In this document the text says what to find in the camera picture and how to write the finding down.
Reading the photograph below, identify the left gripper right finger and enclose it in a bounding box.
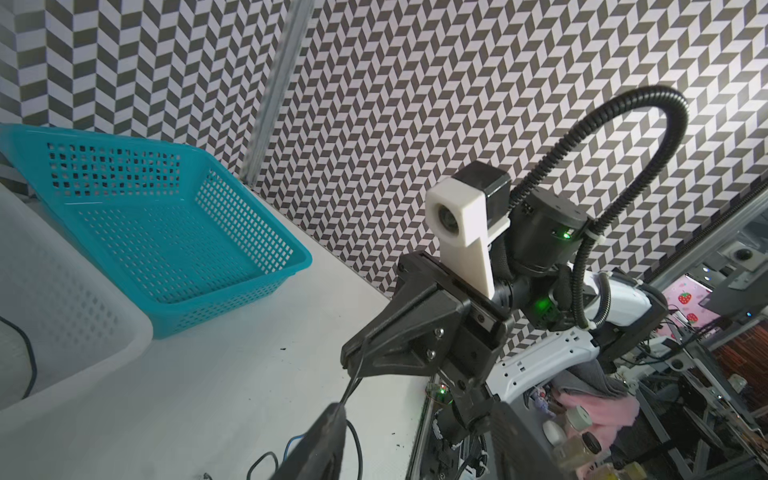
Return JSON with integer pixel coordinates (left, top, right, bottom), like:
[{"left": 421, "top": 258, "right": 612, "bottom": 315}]
[{"left": 490, "top": 400, "right": 567, "bottom": 480}]

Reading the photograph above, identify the long black wire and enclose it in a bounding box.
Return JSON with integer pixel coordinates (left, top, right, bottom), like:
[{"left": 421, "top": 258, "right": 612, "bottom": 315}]
[{"left": 0, "top": 314, "right": 38, "bottom": 400}]

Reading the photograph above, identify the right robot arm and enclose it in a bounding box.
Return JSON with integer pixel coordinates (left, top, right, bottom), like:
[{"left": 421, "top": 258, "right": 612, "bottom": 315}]
[{"left": 340, "top": 85, "right": 689, "bottom": 429}]

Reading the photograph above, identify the bottles and clutter outside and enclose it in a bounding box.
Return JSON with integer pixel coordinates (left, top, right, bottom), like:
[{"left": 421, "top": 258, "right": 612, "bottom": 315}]
[{"left": 550, "top": 265, "right": 767, "bottom": 458}]

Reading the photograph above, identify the middle white plastic basket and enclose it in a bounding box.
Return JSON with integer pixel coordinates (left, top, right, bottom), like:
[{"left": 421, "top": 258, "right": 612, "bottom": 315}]
[{"left": 1, "top": 188, "right": 153, "bottom": 435}]

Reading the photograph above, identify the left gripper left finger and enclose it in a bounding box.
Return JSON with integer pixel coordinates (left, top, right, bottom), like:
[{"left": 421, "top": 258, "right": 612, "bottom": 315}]
[{"left": 271, "top": 403, "right": 347, "bottom": 480}]

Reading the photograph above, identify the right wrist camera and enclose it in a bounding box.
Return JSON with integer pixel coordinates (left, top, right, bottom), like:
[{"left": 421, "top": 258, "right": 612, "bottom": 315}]
[{"left": 425, "top": 161, "right": 511, "bottom": 299}]

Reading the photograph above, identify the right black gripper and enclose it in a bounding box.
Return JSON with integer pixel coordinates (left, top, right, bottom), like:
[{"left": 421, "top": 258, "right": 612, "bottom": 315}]
[{"left": 340, "top": 251, "right": 573, "bottom": 420}]

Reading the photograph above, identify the teal plastic basket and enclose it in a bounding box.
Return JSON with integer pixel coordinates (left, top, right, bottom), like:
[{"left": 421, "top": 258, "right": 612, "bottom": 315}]
[{"left": 1, "top": 124, "right": 312, "bottom": 339}]

